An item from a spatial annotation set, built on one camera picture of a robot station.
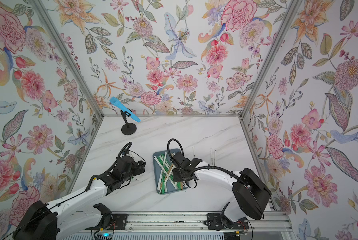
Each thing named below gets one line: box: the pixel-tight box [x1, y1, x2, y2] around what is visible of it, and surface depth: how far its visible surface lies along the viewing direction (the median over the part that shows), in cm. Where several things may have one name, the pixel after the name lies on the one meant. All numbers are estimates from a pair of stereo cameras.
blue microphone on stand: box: [109, 96, 141, 123], surface depth 98 cm
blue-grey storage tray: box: [152, 148, 189, 195], surface depth 89 cm
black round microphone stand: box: [120, 110, 137, 136], surface depth 113 cm
